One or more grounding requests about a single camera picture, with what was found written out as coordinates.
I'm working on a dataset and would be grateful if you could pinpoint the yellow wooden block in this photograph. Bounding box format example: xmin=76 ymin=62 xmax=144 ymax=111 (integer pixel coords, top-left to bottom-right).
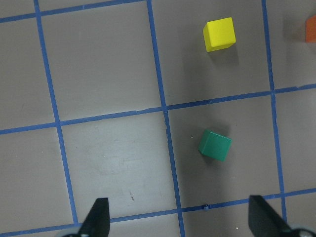
xmin=203 ymin=17 xmax=236 ymax=52

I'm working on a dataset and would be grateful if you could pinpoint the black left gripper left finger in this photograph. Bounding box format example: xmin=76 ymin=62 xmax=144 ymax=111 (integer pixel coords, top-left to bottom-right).
xmin=78 ymin=198 xmax=110 ymax=237

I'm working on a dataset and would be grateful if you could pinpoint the green wooden block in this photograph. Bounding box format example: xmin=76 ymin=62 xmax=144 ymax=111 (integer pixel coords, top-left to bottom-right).
xmin=198 ymin=129 xmax=232 ymax=161

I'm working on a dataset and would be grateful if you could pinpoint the orange wooden block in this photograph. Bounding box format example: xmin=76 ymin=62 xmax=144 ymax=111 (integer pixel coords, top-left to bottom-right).
xmin=305 ymin=15 xmax=316 ymax=43

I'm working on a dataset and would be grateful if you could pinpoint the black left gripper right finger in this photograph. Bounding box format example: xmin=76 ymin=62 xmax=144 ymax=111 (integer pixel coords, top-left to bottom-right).
xmin=248 ymin=195 xmax=294 ymax=237

